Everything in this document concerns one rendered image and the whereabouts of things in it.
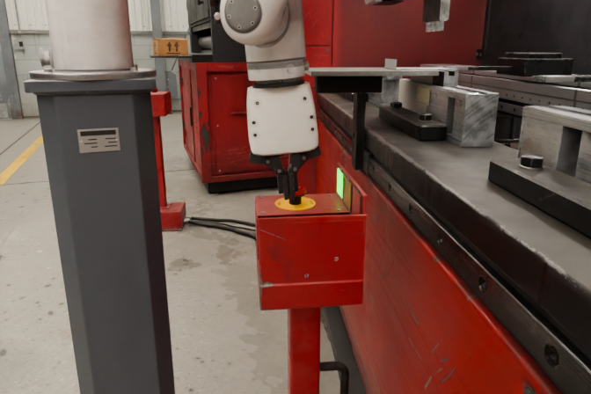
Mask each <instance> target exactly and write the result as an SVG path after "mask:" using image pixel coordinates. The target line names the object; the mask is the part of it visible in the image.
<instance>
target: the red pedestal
mask: <svg viewBox="0 0 591 394"><path fill-rule="evenodd" d="M150 94H151V104H152V115H153V126H154V137H155V148H156V159H157V180H158V191H159V201H160V212H161V223H162V232H164V231H182V230H183V228H184V225H185V224H184V217H185V214H186V203H185V202H167V200H166V189H165V177H164V155H163V144H162V133H161V121H160V116H166V115H167V114H169V113H170V112H172V110H171V92H170V91H158V89H157V88H156V89H155V90H153V91H151V92H150Z"/></svg>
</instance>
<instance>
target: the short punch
mask: <svg viewBox="0 0 591 394"><path fill-rule="evenodd" d="M449 6H450V0H424V8H423V21H422V22H423V23H427V25H426V33H427V32H437V31H443V29H444V21H447V20H448V19H449Z"/></svg>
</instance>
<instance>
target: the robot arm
mask: <svg viewBox="0 0 591 394"><path fill-rule="evenodd" d="M45 3H46V10H47V22H48V29H49V36H50V42H51V47H50V48H49V49H48V50H43V48H40V64H41V66H46V65H50V66H51V68H55V69H44V70H34V71H30V72H29V75H30V78H31V79H35V80H55V81H84V80H116V79H133V78H145V77H155V76H156V75H157V71H156V70H155V69H139V68H138V67H137V64H134V60H133V50H132V40H131V31H130V21H129V11H128V0H45ZM220 17H221V22H222V25H223V29H224V31H225V32H226V33H227V34H228V35H229V36H230V37H231V38H232V39H233V40H235V41H236V42H238V43H241V44H244V46H245V54H246V62H247V71H248V79H249V80H250V81H256V83H254V84H252V86H251V87H248V89H247V101H246V106H247V124H248V135H249V143H250V146H251V152H250V162H251V163H252V164H265V165H266V166H268V167H269V168H270V169H271V170H273V171H274V172H275V173H276V174H277V181H278V190H279V193H283V196H284V200H288V199H289V197H290V199H292V200H293V199H294V198H295V192H298V180H297V173H298V172H299V169H300V168H301V167H302V166H303V164H304V163H305V162H306V161H307V160H308V159H312V158H314V157H318V156H320V155H321V150H320V148H319V145H318V130H317V116H316V110H315V105H314V100H313V96H312V92H311V88H310V83H309V82H304V79H300V77H304V76H305V73H304V71H305V70H309V67H310V65H309V62H308V61H307V62H305V61H304V60H303V59H306V51H305V39H304V27H303V4H302V0H221V4H220ZM283 154H290V159H289V166H288V170H287V173H286V171H285V169H284V167H283V166H282V165H281V159H280V155H283Z"/></svg>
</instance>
